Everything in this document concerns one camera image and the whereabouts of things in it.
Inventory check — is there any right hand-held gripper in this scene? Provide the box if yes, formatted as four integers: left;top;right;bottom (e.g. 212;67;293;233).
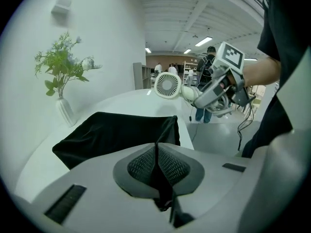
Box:
193;41;256;118

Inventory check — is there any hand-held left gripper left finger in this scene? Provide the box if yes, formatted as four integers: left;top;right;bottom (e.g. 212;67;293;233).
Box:
112;143;160;199

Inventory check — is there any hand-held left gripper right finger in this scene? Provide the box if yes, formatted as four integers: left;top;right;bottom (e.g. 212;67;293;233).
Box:
157;143;205;197

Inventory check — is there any black cloth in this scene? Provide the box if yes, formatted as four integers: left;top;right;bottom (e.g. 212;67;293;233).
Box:
52;111;181;212

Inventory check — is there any white handheld fan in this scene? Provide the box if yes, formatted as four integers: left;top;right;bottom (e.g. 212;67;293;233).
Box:
154;72;203;107

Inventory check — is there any person's right forearm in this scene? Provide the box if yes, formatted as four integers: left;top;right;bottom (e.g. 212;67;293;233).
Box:
242;55;283;87

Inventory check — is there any black backpack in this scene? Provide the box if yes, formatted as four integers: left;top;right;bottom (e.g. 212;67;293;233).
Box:
199;56;216;84

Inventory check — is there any white shelf rack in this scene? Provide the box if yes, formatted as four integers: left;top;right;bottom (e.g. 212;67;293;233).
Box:
183;60;199;86

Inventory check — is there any grey shelf unit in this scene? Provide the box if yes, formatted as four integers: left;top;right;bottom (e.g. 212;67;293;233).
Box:
133;62;156;90

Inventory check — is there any white ribbed vase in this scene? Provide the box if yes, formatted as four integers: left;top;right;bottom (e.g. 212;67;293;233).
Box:
55;95;78;128

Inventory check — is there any person's black shirt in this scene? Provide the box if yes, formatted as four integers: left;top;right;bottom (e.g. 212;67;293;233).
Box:
241;0;311;159

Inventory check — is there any flower bouquet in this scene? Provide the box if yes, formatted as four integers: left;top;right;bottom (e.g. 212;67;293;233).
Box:
34;31;103;98

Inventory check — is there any black hanging cable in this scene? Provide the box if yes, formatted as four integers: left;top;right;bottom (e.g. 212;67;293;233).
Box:
236;100;255;151

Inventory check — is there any white wall junction box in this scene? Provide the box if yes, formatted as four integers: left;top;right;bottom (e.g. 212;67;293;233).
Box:
51;0;73;16

